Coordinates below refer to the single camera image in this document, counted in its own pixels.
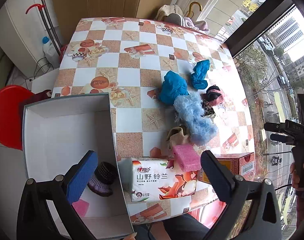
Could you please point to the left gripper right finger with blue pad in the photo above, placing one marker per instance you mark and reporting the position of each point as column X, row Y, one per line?
column 219, row 176

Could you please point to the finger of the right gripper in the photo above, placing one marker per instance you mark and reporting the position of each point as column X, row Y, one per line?
column 285, row 139
column 284, row 127

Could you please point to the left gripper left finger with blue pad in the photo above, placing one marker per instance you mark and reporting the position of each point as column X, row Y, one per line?
column 78, row 176

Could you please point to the small pink sponge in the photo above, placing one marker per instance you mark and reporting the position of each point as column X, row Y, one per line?
column 81, row 207

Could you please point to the dark knitted purple hat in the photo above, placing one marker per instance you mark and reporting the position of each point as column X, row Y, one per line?
column 104, row 176

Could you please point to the large pink sponge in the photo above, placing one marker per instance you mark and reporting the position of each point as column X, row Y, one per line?
column 186, row 157

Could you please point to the beige knitted sock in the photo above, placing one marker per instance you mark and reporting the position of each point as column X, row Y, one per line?
column 177, row 136

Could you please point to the leopard print scrunchie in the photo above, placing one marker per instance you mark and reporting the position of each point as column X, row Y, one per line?
column 208, row 110

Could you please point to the pink black striped sock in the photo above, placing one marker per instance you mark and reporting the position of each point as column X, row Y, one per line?
column 213, row 96

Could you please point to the light blue fluffy duster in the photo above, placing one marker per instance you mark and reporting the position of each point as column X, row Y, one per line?
column 189, row 110

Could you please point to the blue cloth bundle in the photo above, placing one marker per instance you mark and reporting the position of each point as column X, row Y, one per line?
column 198, row 76
column 172, row 87

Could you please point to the person's right hand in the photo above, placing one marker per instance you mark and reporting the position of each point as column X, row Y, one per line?
column 296, row 178

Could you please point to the red patterned carton box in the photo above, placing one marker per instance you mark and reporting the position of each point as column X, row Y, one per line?
column 239, row 163

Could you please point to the grey white storage box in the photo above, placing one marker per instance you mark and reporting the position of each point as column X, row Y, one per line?
column 57, row 133

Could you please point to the person's legs dark trousers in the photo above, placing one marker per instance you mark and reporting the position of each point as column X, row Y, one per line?
column 180, row 227

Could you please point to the tissue pack floral print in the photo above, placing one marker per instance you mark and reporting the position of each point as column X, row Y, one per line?
column 159, row 179

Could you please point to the dark red cloth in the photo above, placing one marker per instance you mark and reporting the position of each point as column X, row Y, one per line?
column 44, row 95

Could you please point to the red plastic stool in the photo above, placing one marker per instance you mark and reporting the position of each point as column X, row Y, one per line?
column 13, row 98

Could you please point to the white bottle blue cap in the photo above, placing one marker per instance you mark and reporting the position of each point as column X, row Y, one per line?
column 50, row 52

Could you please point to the pink cloth pile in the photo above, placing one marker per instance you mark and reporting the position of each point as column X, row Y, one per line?
column 200, row 26

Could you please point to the checkered patterned tablecloth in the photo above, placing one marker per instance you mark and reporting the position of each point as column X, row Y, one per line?
column 128, row 58

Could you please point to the white cabinet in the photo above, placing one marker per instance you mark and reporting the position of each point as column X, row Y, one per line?
column 21, row 34

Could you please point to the red handled mop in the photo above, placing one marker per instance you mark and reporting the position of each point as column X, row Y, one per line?
column 50, row 29

